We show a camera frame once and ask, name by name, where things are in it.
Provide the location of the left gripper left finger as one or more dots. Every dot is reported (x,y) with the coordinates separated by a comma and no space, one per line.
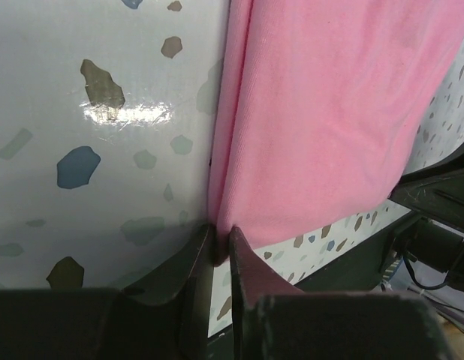
(163,315)

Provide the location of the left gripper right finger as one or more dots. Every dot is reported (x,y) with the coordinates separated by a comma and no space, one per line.
(272,319)

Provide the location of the pink t shirt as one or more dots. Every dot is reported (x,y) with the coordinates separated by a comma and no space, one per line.
(319,106)

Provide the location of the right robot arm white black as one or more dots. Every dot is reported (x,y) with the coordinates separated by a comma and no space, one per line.
(435,234)

